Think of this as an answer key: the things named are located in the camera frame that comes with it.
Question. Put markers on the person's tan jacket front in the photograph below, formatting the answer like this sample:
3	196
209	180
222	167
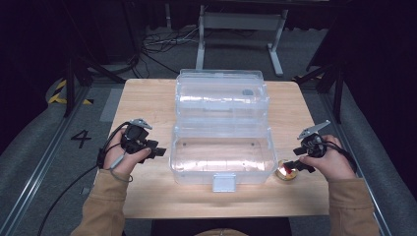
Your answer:
221	233

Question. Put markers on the white metal desk frame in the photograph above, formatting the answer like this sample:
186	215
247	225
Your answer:
241	20

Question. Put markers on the round gold candy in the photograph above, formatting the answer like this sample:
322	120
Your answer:
290	175

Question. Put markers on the person's left hand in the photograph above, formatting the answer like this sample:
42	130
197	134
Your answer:
123	165

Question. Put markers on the transparent plastic storage box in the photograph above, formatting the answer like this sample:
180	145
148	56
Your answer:
223	154

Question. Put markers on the person's right hand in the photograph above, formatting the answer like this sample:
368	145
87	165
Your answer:
334	164

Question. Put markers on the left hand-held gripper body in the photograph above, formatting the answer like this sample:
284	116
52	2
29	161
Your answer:
134	139

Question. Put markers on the black metal stand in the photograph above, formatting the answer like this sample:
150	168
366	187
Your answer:
337	88
69	88

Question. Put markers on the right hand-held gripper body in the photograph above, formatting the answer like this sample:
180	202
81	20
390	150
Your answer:
314	147

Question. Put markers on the dark curtain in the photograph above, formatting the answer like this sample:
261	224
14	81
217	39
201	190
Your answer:
183	13

